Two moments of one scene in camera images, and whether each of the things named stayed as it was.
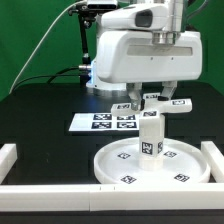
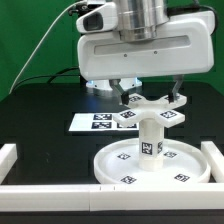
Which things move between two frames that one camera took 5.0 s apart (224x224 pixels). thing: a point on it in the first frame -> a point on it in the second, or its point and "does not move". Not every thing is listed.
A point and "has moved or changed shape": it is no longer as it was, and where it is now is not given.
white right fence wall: [214, 159] does not move
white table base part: [153, 107] has moved or changed shape
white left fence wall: [8, 156] does not move
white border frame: [111, 197] does not move
